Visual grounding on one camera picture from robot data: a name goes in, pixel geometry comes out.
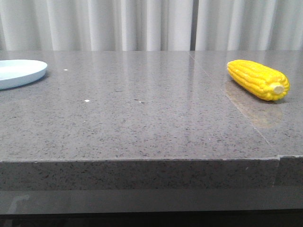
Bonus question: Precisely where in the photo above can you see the yellow corn cob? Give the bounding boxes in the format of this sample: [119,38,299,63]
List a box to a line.
[227,60,290,101]

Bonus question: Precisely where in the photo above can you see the light blue plate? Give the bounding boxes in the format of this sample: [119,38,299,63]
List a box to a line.
[0,60,48,90]

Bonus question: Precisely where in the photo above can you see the grey pleated curtain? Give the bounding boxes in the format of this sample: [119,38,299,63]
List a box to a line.
[0,0,303,51]

